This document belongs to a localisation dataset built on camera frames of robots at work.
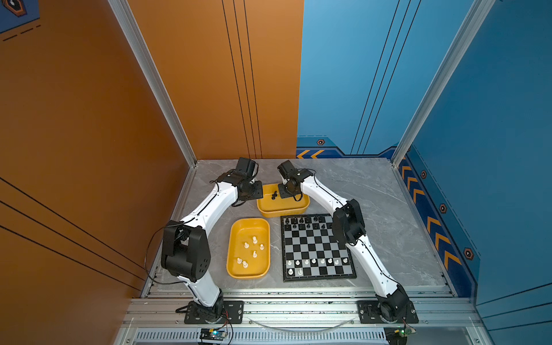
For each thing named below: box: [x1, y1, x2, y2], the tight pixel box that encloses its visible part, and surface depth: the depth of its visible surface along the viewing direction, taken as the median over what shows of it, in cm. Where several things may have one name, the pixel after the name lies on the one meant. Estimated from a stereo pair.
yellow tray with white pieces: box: [225, 217, 271, 280], surface depth 88 cm
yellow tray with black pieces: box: [255, 183, 311, 218], surface depth 98 cm
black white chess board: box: [280, 213, 358, 283], surface depth 86 cm
